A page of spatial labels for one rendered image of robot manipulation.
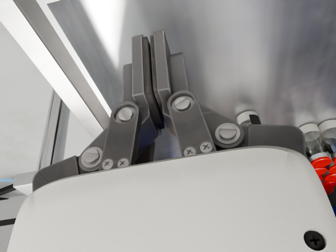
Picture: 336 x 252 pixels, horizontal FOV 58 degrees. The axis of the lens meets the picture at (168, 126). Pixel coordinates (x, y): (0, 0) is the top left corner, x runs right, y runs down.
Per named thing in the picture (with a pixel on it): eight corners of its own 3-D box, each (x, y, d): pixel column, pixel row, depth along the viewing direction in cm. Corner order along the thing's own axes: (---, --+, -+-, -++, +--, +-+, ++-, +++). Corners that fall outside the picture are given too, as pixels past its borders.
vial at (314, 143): (315, 131, 35) (330, 166, 33) (295, 134, 36) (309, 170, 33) (318, 120, 33) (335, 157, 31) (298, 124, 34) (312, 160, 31)
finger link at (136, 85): (101, 196, 14) (107, 86, 18) (169, 185, 13) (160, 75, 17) (67, 164, 11) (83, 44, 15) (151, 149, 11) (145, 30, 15)
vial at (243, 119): (257, 120, 33) (267, 155, 30) (236, 124, 33) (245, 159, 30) (257, 108, 31) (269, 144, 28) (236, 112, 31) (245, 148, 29)
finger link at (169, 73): (173, 184, 13) (163, 75, 17) (246, 173, 13) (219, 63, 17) (156, 148, 11) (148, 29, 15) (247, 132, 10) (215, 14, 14)
